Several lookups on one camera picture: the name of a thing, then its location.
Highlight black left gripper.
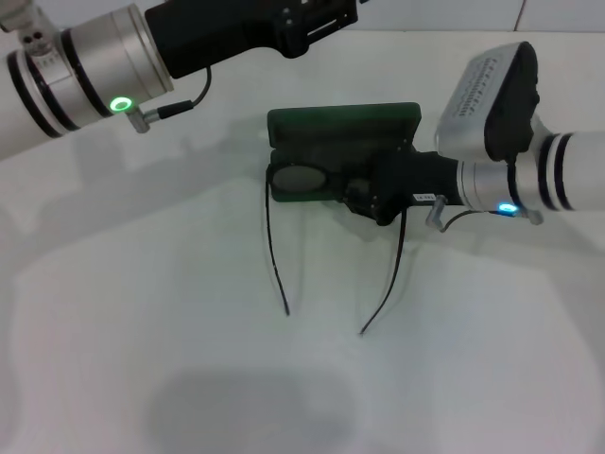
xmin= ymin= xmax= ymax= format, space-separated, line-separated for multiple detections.
xmin=144 ymin=0 xmax=360 ymax=80

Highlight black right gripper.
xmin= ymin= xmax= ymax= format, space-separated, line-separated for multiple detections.
xmin=341 ymin=141 xmax=463 ymax=227

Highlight black glasses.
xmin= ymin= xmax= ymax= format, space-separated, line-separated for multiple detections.
xmin=264 ymin=163 xmax=410 ymax=338

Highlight green glasses case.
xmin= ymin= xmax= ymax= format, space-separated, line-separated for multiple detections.
xmin=266 ymin=100 xmax=423 ymax=205

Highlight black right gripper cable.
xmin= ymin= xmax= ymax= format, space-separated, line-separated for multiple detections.
xmin=424 ymin=193 xmax=545 ymax=234

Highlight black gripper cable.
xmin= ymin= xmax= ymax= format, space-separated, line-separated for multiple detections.
xmin=424 ymin=193 xmax=545 ymax=234
xmin=135 ymin=65 xmax=213 ymax=134

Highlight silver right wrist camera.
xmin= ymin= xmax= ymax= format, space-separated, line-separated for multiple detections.
xmin=437 ymin=41 xmax=544 ymax=166

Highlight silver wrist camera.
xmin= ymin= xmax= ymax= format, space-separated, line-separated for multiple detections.
xmin=0 ymin=0 xmax=48 ymax=32
xmin=437 ymin=41 xmax=544 ymax=166

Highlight black camera usb cable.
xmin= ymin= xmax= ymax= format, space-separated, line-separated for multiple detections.
xmin=504 ymin=149 xmax=524 ymax=202

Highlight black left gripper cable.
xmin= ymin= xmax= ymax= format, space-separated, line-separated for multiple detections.
xmin=135 ymin=65 xmax=213 ymax=134

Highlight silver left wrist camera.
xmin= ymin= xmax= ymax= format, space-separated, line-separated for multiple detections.
xmin=0 ymin=0 xmax=48 ymax=32

